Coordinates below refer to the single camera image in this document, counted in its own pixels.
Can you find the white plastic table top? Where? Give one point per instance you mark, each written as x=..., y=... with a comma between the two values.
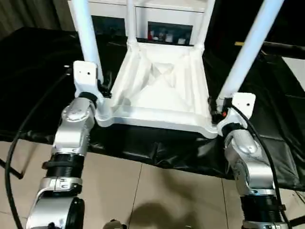
x=155, y=95

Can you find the white plastic table leg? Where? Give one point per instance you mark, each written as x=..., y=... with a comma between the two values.
x=205, y=23
x=250, y=47
x=131, y=21
x=84, y=35

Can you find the small yellow box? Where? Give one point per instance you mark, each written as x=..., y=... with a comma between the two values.
x=238, y=43

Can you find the black mat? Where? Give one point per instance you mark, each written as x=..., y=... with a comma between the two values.
x=35, y=95

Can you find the white jar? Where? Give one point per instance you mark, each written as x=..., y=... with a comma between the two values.
x=181, y=41
x=169, y=38

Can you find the small red white figure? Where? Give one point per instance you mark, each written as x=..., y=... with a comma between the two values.
x=156, y=37

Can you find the white sheet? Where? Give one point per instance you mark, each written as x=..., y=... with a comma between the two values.
x=295, y=71

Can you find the white cabinet with glass doors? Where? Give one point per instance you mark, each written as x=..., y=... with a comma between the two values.
x=166, y=14

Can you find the grey curtain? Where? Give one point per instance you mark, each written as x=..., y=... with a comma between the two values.
x=28, y=14

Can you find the black metal stand foot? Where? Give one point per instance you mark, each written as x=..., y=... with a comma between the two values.
x=296, y=220
x=12, y=169

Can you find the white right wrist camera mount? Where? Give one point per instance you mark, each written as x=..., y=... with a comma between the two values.
x=245, y=100

